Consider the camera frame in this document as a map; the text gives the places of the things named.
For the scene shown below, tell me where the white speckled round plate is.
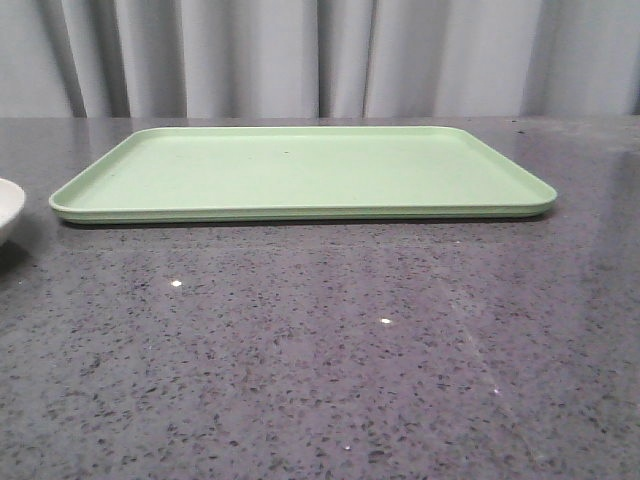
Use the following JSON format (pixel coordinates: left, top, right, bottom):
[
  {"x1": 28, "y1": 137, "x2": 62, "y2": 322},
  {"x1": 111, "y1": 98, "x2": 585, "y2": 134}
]
[{"x1": 0, "y1": 178, "x2": 26, "y2": 245}]

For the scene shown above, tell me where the grey pleated curtain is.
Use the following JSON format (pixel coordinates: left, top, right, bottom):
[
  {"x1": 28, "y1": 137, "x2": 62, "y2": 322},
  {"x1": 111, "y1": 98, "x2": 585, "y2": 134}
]
[{"x1": 1, "y1": 1, "x2": 639, "y2": 118}]

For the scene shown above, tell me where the light green plastic tray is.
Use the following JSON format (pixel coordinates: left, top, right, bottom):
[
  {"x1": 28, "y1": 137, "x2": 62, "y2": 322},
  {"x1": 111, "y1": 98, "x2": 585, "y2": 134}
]
[{"x1": 49, "y1": 126, "x2": 557, "y2": 224}]

